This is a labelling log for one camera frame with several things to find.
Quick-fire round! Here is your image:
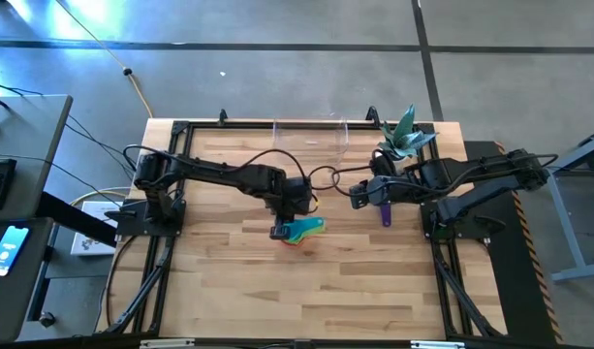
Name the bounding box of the grey metal table frame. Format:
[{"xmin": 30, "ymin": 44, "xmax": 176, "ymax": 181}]
[{"xmin": 520, "ymin": 126, "xmax": 594, "ymax": 285}]

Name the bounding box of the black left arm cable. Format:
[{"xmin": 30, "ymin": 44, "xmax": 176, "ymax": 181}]
[{"xmin": 218, "ymin": 147, "xmax": 339, "ymax": 191}]

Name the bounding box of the yellow measuring cup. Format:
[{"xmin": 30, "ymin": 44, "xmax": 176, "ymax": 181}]
[{"xmin": 296, "ymin": 227, "xmax": 327, "ymax": 243}]

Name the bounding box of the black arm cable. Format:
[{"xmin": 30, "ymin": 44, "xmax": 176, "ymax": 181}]
[
  {"xmin": 331, "ymin": 164, "xmax": 378, "ymax": 199},
  {"xmin": 218, "ymin": 147, "xmax": 339, "ymax": 191}
]

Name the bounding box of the green plant in white pot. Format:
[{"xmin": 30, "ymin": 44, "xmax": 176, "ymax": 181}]
[{"xmin": 376, "ymin": 104, "xmax": 438, "ymax": 172}]

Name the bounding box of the yellow floor cable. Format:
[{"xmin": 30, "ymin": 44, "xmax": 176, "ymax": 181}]
[{"xmin": 53, "ymin": 0, "xmax": 155, "ymax": 119}]

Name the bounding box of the green measuring cup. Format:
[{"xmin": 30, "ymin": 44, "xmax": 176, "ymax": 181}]
[{"xmin": 285, "ymin": 227, "xmax": 322, "ymax": 245}]

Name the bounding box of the black mat with hazard stripe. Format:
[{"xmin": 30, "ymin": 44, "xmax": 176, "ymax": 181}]
[{"xmin": 463, "ymin": 140, "xmax": 565, "ymax": 345}]

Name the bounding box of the smartphone with blue screen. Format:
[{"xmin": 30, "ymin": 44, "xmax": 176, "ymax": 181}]
[{"xmin": 0, "ymin": 225, "xmax": 31, "ymax": 277}]

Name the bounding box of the white booklet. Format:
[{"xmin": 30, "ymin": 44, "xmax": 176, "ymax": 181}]
[{"xmin": 70, "ymin": 201, "xmax": 122, "ymax": 257}]

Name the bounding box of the clear plastic basket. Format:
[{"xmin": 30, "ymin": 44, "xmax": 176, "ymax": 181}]
[{"xmin": 271, "ymin": 115, "xmax": 350, "ymax": 156}]

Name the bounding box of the dark grey desk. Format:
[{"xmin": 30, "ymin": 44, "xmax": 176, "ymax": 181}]
[
  {"xmin": 0, "ymin": 95, "xmax": 74, "ymax": 224},
  {"xmin": 0, "ymin": 216, "xmax": 54, "ymax": 343}
]

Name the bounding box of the black aluminium table frame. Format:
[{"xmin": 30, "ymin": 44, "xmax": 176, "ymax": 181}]
[{"xmin": 105, "ymin": 118, "xmax": 509, "ymax": 340}]

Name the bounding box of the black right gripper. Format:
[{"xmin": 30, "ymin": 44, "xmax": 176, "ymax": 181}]
[{"xmin": 349, "ymin": 174, "xmax": 399, "ymax": 210}]

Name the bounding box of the teal measuring cup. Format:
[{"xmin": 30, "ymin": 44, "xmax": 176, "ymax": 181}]
[{"xmin": 284, "ymin": 216, "xmax": 327, "ymax": 237}]

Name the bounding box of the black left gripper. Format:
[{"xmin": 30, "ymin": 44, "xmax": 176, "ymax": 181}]
[{"xmin": 269, "ymin": 176, "xmax": 318, "ymax": 241}]

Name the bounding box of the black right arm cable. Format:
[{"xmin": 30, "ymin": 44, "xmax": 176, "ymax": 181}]
[{"xmin": 331, "ymin": 164, "xmax": 378, "ymax": 199}]

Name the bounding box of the black desk support beam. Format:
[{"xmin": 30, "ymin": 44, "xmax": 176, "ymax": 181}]
[{"xmin": 34, "ymin": 191, "xmax": 119, "ymax": 248}]

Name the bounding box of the silver metal bracket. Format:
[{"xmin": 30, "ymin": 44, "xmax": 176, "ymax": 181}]
[
  {"xmin": 139, "ymin": 337, "xmax": 197, "ymax": 349},
  {"xmin": 410, "ymin": 339, "xmax": 466, "ymax": 349}
]

